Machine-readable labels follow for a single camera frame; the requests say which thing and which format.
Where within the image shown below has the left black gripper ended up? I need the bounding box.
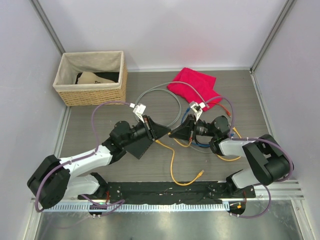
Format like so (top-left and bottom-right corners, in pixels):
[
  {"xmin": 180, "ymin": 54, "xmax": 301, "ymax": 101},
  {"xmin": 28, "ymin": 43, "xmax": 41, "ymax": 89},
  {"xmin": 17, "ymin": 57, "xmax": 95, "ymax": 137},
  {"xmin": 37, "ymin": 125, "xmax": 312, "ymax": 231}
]
[{"xmin": 121, "ymin": 114, "xmax": 171, "ymax": 148}]

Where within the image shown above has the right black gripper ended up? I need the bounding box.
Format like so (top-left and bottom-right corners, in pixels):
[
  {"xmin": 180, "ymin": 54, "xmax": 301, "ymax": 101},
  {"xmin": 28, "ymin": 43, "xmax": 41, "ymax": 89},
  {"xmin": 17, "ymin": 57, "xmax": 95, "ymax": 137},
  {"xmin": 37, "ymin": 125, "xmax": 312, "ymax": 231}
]
[{"xmin": 169, "ymin": 114, "xmax": 217, "ymax": 142}]

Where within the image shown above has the black network switch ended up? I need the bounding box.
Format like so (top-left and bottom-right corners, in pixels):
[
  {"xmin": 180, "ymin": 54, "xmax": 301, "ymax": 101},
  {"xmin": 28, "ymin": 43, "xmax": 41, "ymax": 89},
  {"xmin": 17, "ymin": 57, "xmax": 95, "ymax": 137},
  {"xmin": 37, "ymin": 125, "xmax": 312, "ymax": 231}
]
[{"xmin": 124, "ymin": 138, "xmax": 153, "ymax": 160}]

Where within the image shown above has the orange red ethernet cable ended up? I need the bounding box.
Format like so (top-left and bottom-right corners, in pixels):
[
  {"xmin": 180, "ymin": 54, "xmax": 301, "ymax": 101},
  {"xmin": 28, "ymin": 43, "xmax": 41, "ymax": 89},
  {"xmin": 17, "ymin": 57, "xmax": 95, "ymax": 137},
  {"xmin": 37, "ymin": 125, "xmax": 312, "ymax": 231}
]
[{"xmin": 206, "ymin": 101, "xmax": 231, "ymax": 118}]

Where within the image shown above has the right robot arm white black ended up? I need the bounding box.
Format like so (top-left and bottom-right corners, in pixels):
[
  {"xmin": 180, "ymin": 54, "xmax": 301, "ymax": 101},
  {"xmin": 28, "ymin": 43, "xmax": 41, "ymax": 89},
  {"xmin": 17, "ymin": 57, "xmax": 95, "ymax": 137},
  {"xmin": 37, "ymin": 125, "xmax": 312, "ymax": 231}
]
[{"xmin": 169, "ymin": 114, "xmax": 294, "ymax": 198}]

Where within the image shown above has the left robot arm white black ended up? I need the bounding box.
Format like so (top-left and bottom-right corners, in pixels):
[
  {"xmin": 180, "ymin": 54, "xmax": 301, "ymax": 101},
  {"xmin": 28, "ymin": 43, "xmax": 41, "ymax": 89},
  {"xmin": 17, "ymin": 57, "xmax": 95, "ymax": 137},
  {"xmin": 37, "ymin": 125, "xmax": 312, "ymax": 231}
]
[{"xmin": 27, "ymin": 115, "xmax": 171, "ymax": 210}]

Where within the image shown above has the pink folded cloth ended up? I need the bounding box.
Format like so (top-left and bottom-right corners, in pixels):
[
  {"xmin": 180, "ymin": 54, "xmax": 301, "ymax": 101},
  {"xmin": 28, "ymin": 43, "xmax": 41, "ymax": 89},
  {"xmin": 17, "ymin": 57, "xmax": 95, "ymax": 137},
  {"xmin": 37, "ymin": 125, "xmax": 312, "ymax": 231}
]
[{"xmin": 167, "ymin": 67, "xmax": 220, "ymax": 103}]

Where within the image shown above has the wicker basket with liner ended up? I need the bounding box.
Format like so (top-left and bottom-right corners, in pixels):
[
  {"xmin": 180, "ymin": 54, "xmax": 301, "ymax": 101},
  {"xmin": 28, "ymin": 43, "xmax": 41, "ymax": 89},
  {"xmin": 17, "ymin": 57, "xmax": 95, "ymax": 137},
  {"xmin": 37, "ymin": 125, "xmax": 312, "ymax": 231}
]
[{"xmin": 53, "ymin": 51, "xmax": 128, "ymax": 107}]

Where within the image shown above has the beige cloth in basket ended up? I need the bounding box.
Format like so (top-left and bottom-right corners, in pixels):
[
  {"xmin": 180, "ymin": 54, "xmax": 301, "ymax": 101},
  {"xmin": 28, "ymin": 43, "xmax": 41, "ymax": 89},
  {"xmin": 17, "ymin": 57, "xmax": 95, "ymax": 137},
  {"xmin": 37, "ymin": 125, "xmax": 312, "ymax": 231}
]
[{"xmin": 75, "ymin": 71, "xmax": 119, "ymax": 84}]

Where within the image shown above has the blue ethernet cable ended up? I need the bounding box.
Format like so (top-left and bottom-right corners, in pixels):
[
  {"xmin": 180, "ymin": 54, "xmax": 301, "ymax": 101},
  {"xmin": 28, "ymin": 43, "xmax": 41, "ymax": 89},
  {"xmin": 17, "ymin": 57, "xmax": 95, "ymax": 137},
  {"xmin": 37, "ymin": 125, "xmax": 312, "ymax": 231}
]
[{"xmin": 181, "ymin": 107, "xmax": 237, "ymax": 147}]

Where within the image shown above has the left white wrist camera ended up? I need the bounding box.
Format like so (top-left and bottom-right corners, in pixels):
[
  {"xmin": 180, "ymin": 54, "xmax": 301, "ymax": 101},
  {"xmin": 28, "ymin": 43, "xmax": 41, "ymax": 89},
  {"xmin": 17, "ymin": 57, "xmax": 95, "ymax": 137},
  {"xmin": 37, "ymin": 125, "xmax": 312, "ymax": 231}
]
[{"xmin": 129, "ymin": 103, "xmax": 146, "ymax": 122}]

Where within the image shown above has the grey ethernet cable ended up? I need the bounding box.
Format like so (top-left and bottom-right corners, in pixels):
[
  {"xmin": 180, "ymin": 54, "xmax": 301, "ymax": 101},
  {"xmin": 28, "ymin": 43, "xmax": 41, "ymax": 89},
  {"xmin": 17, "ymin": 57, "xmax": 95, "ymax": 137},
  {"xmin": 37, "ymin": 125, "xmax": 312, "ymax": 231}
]
[{"xmin": 134, "ymin": 81, "xmax": 213, "ymax": 154}]

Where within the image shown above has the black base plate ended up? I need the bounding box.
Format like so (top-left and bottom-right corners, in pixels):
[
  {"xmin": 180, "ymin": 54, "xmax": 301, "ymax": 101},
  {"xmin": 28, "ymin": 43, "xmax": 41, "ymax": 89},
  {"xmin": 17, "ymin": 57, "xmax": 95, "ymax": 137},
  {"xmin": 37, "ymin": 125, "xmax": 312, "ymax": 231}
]
[{"xmin": 88, "ymin": 181, "xmax": 256, "ymax": 205}]

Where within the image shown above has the white slotted cable duct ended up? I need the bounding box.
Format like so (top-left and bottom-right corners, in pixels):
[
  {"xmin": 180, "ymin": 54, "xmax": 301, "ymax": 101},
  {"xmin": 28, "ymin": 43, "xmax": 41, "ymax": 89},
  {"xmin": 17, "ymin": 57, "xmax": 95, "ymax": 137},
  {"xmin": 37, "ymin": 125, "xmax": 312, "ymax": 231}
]
[{"xmin": 44, "ymin": 201, "xmax": 230, "ymax": 213}]

